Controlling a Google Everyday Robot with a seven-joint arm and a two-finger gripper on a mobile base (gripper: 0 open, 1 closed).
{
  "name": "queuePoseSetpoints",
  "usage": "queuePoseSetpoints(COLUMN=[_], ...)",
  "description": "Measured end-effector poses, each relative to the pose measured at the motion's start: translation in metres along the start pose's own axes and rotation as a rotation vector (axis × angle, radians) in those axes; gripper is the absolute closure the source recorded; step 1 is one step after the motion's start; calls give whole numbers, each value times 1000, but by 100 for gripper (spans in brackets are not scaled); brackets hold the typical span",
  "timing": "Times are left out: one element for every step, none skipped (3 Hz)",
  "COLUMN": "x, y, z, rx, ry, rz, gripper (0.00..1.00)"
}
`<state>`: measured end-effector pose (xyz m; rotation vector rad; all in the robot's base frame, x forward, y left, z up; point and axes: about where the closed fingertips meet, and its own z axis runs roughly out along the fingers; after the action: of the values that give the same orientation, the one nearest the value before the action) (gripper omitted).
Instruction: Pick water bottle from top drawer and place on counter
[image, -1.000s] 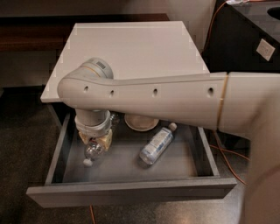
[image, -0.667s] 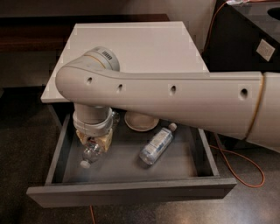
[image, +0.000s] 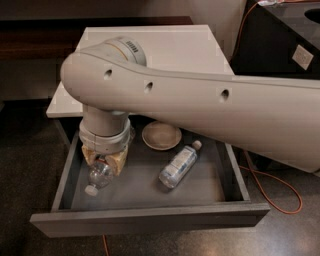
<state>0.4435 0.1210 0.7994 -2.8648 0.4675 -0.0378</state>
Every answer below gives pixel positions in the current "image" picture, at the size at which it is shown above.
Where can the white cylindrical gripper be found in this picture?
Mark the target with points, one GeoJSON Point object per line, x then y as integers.
{"type": "Point", "coordinates": [106, 142]}

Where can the dark label water bottle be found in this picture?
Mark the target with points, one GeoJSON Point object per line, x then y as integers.
{"type": "Point", "coordinates": [100, 175]}

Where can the grey top drawer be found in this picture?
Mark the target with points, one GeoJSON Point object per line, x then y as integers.
{"type": "Point", "coordinates": [212, 195]}

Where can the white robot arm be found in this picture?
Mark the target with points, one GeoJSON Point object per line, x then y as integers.
{"type": "Point", "coordinates": [113, 75]}

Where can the white label water bottle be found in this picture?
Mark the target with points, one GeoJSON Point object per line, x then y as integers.
{"type": "Point", "coordinates": [172, 174]}

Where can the grey drawer cabinet white top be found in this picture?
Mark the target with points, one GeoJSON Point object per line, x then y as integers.
{"type": "Point", "coordinates": [185, 48]}

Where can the wooden bowl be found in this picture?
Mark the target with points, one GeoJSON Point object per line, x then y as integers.
{"type": "Point", "coordinates": [161, 136]}

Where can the dark wooden bench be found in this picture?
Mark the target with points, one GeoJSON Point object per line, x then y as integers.
{"type": "Point", "coordinates": [56, 38]}

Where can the white wall outlet plate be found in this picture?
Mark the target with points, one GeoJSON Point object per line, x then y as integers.
{"type": "Point", "coordinates": [302, 57]}

